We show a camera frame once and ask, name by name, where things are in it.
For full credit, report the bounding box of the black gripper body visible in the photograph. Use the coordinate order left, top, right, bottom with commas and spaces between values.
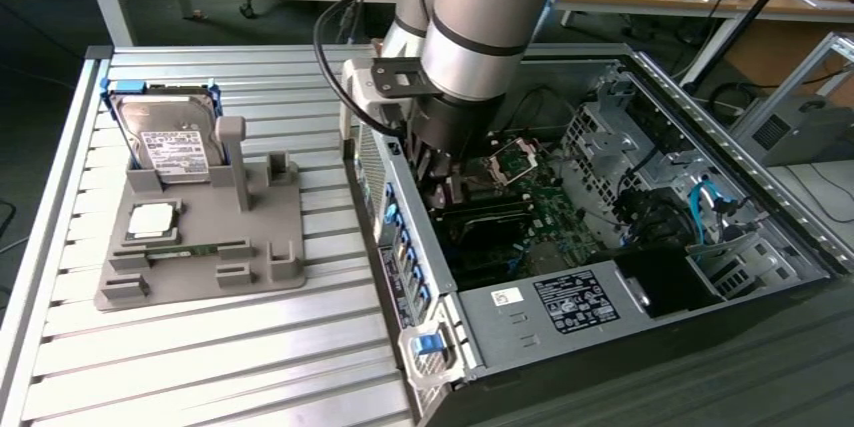
403, 94, 507, 157

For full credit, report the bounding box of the CPU socket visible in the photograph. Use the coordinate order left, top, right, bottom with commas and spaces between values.
463, 159, 509, 196

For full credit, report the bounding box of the open grey PC case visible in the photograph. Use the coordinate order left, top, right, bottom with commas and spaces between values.
340, 43, 854, 427

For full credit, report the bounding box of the metal socket cover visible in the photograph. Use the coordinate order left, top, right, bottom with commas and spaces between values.
489, 139, 541, 183

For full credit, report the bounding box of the green motherboard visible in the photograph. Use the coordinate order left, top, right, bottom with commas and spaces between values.
407, 144, 605, 294

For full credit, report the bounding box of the metal drive cage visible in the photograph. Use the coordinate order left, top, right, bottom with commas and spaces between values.
557, 71, 719, 208

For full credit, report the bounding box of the grey power supply unit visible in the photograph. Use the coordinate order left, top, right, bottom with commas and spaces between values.
457, 266, 652, 369

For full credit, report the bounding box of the blue case release latch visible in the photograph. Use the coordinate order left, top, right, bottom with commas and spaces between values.
409, 333, 447, 357

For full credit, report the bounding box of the grey plastic parts rack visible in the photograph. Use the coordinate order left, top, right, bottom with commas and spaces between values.
92, 114, 309, 312

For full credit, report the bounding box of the green RAM stick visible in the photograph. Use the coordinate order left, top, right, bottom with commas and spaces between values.
144, 242, 221, 259

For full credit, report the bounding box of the silver CPU chip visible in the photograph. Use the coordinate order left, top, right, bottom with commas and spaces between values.
124, 202, 180, 241

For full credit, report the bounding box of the grey disk bay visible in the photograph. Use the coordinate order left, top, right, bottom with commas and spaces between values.
684, 232, 832, 304

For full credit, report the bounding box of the black stand pole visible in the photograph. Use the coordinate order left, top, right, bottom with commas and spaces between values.
679, 0, 819, 96

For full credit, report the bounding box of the grey computer tower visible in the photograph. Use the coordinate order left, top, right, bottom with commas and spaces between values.
729, 94, 854, 168

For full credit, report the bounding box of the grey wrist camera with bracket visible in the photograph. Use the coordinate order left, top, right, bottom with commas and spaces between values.
350, 56, 443, 136

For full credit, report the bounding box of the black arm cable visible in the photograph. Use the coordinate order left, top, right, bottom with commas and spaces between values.
310, 0, 428, 137

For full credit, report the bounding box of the black wire bundle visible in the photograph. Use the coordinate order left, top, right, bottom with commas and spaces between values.
609, 185, 699, 251

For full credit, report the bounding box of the light blue disk wire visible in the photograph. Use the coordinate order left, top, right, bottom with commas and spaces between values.
688, 177, 728, 251

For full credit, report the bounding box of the hard disk with blue bracket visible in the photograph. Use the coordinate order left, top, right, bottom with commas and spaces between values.
97, 77, 232, 186

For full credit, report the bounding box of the aluminium profile frame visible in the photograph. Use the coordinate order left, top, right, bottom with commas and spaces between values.
725, 30, 854, 138

